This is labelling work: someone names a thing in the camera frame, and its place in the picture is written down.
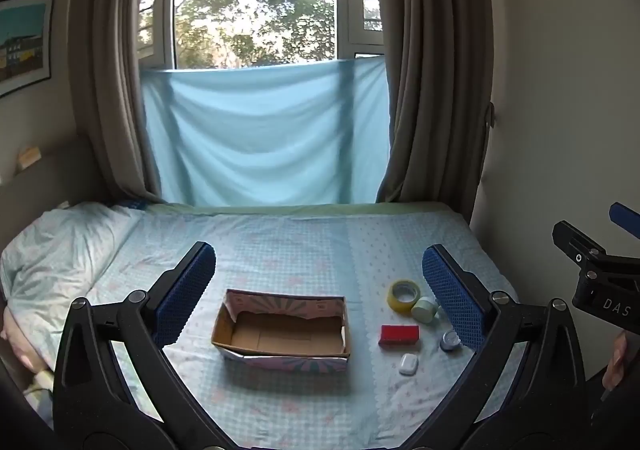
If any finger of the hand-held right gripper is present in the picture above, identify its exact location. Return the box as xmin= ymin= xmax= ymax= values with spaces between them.
xmin=552 ymin=220 xmax=608 ymax=277
xmin=608 ymin=202 xmax=640 ymax=239

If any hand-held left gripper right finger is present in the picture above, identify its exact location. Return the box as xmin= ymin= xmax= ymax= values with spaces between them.
xmin=400 ymin=244 xmax=587 ymax=450

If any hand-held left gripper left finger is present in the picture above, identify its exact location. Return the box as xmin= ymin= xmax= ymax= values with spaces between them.
xmin=52 ymin=241 xmax=236 ymax=450

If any pale green cream jar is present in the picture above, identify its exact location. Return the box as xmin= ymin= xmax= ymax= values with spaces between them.
xmin=411 ymin=296 xmax=440 ymax=324

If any yellow tape roll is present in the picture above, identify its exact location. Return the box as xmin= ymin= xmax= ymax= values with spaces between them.
xmin=388 ymin=279 xmax=423 ymax=314

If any small red box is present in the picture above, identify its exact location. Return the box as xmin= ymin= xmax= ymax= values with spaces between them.
xmin=379 ymin=324 xmax=420 ymax=348

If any cardboard box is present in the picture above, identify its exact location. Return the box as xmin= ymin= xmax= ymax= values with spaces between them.
xmin=211 ymin=288 xmax=352 ymax=374

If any person's right hand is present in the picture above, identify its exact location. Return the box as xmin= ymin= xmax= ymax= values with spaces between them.
xmin=602 ymin=330 xmax=629 ymax=392

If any white pillow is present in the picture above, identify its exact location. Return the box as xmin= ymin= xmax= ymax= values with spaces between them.
xmin=0 ymin=202 xmax=147 ymax=348

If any pink pillow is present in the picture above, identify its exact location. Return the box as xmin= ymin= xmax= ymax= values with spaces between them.
xmin=0 ymin=302 xmax=52 ymax=377

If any light blue hanging cloth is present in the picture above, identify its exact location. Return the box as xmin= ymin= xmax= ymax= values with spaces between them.
xmin=141 ymin=55 xmax=392 ymax=207

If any brown curtain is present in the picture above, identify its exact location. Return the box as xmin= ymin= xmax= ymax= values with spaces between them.
xmin=67 ymin=0 xmax=182 ymax=205
xmin=369 ymin=0 xmax=497 ymax=227

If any white window frame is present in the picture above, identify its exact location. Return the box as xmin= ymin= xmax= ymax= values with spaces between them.
xmin=135 ymin=0 xmax=387 ymax=72

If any framed wall picture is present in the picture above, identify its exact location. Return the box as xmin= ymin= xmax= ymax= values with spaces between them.
xmin=0 ymin=0 xmax=55 ymax=99

